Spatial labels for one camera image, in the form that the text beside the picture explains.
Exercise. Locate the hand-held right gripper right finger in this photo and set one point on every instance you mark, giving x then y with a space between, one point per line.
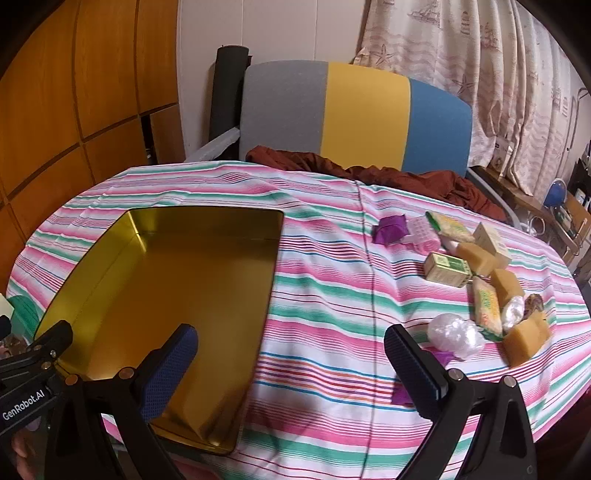
415 374

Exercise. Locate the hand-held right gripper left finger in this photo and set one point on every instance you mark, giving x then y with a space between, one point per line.
171 371

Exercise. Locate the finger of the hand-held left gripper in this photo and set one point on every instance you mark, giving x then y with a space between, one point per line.
51 344

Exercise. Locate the purple wrapper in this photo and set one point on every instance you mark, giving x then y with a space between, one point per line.
444 357

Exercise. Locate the clear plastic ball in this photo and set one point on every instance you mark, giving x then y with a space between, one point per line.
455 334

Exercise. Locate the gold tin box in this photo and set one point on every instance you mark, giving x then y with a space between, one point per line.
184 277

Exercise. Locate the long yellow green packet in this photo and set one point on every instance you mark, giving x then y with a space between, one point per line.
485 307

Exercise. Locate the green and gold box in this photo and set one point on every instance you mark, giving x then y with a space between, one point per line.
445 268

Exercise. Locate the large yellow soap bar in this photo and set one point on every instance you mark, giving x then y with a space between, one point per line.
526 341

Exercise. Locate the brown piece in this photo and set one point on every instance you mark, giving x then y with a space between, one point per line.
534 304

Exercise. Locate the pink and white roll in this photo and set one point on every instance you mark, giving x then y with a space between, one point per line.
422 234

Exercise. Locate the purple packet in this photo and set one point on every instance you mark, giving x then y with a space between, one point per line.
390 229

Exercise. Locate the green edged yellow packet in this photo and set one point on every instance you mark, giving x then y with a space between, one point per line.
452 226

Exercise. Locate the cream carton box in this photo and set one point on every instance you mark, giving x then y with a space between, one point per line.
491 240

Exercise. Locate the person's left hand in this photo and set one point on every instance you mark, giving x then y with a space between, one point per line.
21 450

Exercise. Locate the teal object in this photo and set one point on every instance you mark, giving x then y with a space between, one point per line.
21 307

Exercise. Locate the striped tablecloth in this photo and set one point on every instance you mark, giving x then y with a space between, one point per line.
323 300

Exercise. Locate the rust brown cloth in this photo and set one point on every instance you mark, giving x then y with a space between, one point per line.
415 182

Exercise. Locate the wooden side desk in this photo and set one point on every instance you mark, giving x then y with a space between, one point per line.
521 196

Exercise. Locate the blue globe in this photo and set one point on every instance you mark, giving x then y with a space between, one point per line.
554 194

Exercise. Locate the wooden wardrobe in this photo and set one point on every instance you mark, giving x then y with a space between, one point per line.
69 92

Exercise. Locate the grey yellow blue chair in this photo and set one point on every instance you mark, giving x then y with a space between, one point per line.
364 115

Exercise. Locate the black rolled mat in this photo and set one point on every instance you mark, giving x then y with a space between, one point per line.
226 92

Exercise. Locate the patterned beige curtain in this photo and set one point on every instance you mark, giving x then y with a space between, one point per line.
485 69

